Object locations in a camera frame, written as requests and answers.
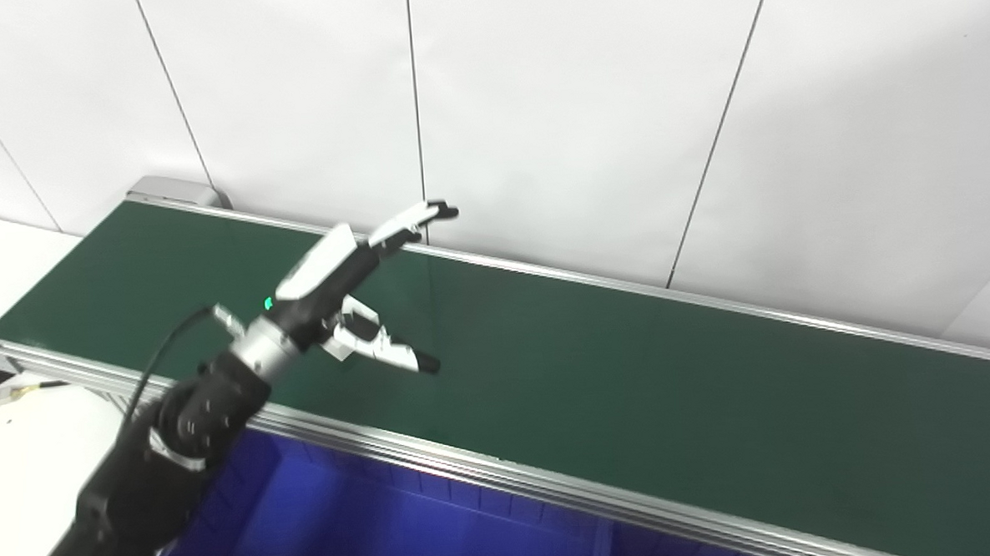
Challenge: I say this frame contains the green conveyor belt surface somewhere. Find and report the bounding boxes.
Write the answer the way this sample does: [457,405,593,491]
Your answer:
[0,163,990,556]

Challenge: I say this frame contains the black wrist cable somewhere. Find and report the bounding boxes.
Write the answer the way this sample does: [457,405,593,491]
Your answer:
[120,302,251,422]

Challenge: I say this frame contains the blue plastic bin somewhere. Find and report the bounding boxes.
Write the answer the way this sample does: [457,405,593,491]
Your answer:
[606,512,796,556]
[139,411,617,556]

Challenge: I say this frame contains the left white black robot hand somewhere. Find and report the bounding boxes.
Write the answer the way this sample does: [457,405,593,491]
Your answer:
[262,199,467,383]

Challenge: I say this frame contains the yellow cable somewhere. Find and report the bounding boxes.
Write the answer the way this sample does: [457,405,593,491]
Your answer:
[0,378,73,411]

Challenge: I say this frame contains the green conveyor belt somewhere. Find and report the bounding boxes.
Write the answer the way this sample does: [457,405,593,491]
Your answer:
[0,156,990,556]

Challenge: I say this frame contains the grey conveyor end housing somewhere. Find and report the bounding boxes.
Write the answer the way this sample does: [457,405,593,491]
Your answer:
[125,173,231,215]

